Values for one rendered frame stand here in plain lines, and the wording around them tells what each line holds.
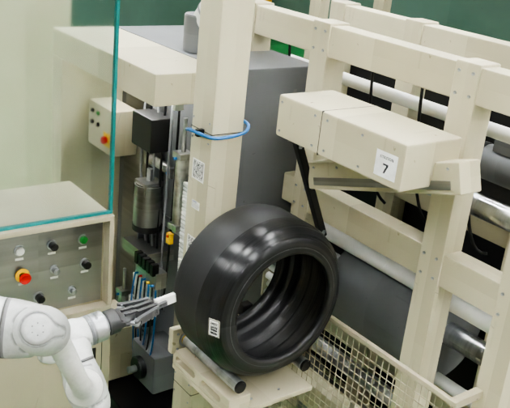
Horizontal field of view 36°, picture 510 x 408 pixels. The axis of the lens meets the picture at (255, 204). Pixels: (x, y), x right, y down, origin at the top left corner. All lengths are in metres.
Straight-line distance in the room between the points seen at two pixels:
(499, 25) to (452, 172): 9.81
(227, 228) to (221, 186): 0.25
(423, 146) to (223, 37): 0.73
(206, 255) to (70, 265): 0.68
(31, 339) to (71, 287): 1.35
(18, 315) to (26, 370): 1.37
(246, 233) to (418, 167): 0.57
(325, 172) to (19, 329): 1.44
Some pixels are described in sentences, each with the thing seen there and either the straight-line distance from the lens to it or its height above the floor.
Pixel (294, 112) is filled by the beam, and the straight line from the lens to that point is 2.72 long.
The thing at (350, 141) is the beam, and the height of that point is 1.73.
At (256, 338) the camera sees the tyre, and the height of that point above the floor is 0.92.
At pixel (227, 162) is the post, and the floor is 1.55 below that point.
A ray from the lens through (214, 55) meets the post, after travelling 2.62.
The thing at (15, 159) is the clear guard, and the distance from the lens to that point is 2.76.
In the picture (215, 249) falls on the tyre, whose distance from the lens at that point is 2.52.
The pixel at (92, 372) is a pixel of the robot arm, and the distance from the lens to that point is 2.29.
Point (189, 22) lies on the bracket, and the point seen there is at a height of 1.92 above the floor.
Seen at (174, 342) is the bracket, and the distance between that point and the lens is 2.90.
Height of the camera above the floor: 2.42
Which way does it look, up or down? 21 degrees down
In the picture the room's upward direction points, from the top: 6 degrees clockwise
